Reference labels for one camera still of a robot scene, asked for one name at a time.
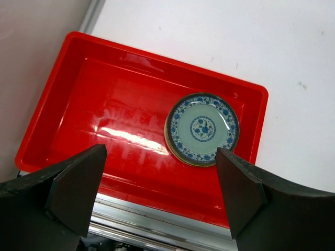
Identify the red plastic bin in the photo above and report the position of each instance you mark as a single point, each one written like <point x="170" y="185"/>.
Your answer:
<point x="101" y="92"/>

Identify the blue patterned plate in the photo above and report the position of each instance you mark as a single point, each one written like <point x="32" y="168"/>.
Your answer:
<point x="197" y="125"/>

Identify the aluminium frame rail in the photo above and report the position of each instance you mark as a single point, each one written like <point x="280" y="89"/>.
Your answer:
<point x="188" y="31"/>

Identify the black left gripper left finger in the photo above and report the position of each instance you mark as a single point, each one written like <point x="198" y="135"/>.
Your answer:
<point x="51" y="209"/>

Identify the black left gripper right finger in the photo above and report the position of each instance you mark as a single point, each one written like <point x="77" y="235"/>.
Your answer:
<point x="268" y="212"/>

